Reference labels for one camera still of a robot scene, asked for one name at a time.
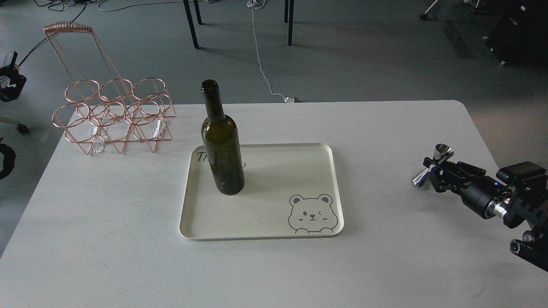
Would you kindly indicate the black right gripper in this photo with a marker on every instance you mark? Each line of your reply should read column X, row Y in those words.
column 477, row 191

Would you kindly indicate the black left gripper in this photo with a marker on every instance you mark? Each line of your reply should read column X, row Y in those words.
column 12, row 82

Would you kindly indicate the steel double jigger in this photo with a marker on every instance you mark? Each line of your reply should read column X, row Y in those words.
column 441, row 153

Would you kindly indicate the dark green wine bottle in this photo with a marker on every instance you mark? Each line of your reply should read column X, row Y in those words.
column 220, row 138

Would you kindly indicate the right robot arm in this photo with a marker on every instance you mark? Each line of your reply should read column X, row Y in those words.
column 517, row 195

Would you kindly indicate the office chair wheel base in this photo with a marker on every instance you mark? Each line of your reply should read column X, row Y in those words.
column 20, row 127

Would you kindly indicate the cream bear serving tray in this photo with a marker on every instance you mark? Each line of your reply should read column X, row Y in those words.
column 290, row 191

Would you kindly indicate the black equipment case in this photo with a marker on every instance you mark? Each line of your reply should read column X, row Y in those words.
column 521, row 34

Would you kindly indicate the black table legs left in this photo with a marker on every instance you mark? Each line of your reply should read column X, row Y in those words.
column 192, row 18

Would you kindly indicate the black table legs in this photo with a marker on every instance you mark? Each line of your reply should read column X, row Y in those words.
column 192, row 18
column 289, row 6

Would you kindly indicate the black table legs right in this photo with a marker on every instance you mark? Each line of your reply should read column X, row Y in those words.
column 289, row 6

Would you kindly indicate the rose gold wire wine rack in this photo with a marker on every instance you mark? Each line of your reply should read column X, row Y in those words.
column 115, row 112

